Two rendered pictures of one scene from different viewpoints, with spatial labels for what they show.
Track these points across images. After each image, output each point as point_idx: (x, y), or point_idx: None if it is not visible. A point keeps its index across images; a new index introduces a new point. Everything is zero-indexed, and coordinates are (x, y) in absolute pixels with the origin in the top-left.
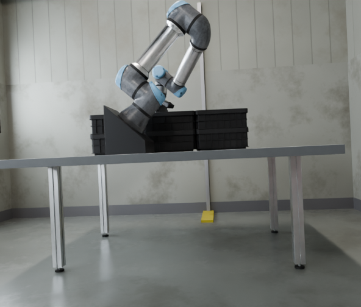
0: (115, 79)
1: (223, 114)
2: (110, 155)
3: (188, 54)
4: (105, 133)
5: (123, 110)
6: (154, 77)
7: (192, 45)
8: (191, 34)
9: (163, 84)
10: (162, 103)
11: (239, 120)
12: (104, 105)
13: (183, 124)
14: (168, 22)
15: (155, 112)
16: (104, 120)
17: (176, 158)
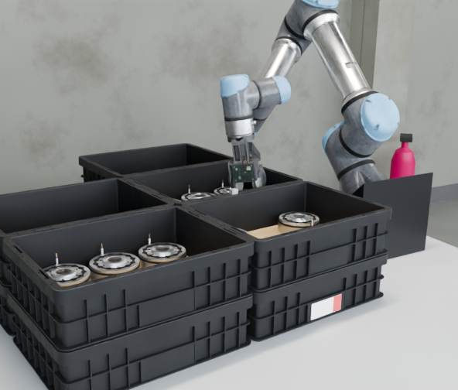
0: (397, 123)
1: (206, 159)
2: (435, 239)
3: (291, 67)
4: (428, 217)
5: (387, 177)
6: (284, 101)
7: (300, 56)
8: (311, 42)
9: (267, 115)
10: (257, 155)
11: (192, 164)
12: (430, 172)
13: (249, 188)
14: (339, 22)
15: (286, 174)
16: (429, 197)
17: None
